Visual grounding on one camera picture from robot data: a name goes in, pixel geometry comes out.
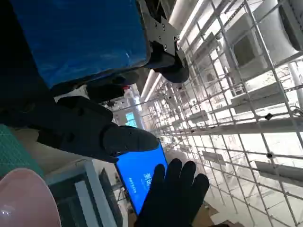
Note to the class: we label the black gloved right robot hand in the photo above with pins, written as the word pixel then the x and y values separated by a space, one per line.
pixel 175 196

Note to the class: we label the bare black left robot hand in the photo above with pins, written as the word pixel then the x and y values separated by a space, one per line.
pixel 82 35

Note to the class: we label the pink bowl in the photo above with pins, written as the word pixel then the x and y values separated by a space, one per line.
pixel 26 203

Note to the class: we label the monitor with blue screen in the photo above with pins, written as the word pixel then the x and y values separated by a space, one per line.
pixel 135 175

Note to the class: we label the white cabinet with glass panel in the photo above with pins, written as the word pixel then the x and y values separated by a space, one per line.
pixel 85 189

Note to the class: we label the green cutting mat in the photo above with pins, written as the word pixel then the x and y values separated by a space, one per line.
pixel 14 151

